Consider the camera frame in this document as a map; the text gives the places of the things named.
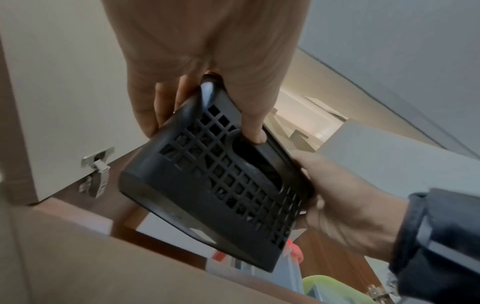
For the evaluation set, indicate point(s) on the clear plastic storage box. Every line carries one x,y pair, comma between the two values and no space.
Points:
247,273

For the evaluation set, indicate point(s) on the beige cabinet panel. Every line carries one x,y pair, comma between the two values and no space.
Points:
93,261

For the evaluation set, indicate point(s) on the metal cabinet hinge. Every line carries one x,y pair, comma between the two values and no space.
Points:
96,172

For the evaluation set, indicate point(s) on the beige cabinet door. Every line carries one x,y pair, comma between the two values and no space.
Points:
71,89

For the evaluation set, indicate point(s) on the small metal hinge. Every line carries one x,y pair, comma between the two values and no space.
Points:
378,291

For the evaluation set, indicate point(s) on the green plastic container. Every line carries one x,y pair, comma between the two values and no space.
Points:
330,289

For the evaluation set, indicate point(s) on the person's left hand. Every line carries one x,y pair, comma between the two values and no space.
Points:
210,38

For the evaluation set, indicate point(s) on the black plastic lattice basket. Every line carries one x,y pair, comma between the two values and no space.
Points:
210,190

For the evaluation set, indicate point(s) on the white cabinet door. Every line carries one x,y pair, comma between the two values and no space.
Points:
393,160

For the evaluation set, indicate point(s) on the person's right forearm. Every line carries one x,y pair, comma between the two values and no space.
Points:
438,255

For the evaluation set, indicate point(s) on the orange plastic clip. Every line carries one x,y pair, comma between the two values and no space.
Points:
294,252

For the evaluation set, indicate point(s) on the person's right hand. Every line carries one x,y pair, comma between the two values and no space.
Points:
348,202

